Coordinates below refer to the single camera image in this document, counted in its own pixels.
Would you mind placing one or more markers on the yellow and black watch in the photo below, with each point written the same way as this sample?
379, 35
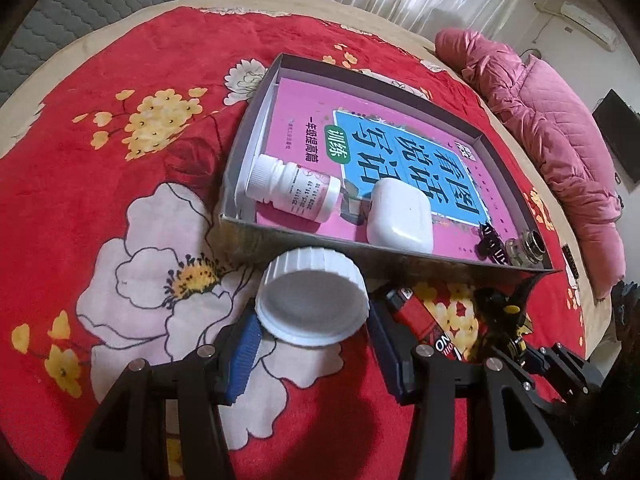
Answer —
507, 320

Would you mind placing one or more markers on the black television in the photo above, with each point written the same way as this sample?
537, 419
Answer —
620, 135

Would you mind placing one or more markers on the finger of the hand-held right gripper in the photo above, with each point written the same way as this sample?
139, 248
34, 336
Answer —
560, 367

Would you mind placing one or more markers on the grey quilted headboard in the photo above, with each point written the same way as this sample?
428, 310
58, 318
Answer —
100, 0

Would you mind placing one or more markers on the white ribbed jar lid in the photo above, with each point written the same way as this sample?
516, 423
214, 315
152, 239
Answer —
310, 305

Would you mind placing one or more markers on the black hair clip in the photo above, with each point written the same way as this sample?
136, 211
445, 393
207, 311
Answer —
492, 245

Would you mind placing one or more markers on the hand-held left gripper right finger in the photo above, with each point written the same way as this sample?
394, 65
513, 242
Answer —
385, 355

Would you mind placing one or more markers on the red lighter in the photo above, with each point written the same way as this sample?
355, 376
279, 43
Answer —
417, 317

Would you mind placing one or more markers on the grey cardboard box tray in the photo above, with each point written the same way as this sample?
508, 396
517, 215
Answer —
240, 170

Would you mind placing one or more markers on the white earbud case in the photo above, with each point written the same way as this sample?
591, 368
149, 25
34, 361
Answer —
400, 215

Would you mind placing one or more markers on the red floral blanket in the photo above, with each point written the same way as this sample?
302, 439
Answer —
100, 160

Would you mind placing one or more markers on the white air conditioner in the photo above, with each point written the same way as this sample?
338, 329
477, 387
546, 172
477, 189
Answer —
590, 22

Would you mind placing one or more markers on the white medicine bottle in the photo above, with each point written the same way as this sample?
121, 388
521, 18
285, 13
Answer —
295, 187

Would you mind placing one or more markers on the metal pipe fitting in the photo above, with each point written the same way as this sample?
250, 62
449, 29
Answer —
527, 250

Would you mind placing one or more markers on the pink quilt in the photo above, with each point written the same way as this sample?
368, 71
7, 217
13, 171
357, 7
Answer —
545, 125

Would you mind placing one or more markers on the pink and blue book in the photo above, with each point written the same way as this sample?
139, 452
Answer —
310, 120

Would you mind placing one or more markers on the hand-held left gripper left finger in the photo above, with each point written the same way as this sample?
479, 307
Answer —
242, 355

